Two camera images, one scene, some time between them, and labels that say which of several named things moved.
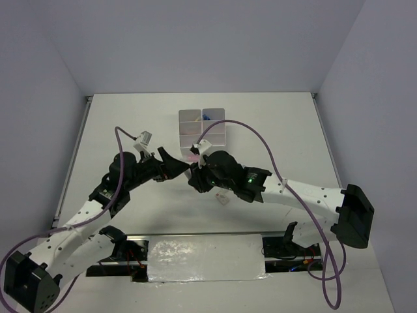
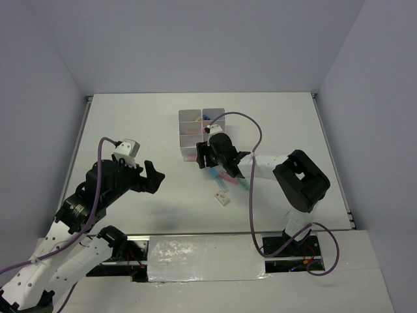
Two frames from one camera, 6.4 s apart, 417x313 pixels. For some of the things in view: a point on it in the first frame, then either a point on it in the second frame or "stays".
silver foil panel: [206, 257] stays
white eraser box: [222, 198] stays
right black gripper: [197, 178] to [204, 149]
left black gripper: [171, 167] to [154, 177]
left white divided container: [190, 133] stays
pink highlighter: [193, 158] stays
